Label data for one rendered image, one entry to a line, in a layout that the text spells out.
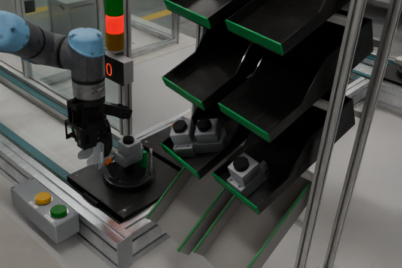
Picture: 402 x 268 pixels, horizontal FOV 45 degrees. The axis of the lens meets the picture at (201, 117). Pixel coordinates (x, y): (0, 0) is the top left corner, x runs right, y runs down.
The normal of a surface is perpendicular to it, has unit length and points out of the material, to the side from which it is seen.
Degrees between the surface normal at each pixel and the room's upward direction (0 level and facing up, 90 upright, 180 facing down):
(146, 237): 90
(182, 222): 45
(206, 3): 25
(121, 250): 90
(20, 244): 0
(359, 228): 0
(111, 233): 0
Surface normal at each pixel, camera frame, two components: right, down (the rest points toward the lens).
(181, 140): -0.15, 0.73
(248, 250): -0.51, -0.43
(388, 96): -0.67, 0.33
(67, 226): 0.74, 0.37
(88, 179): 0.06, -0.87
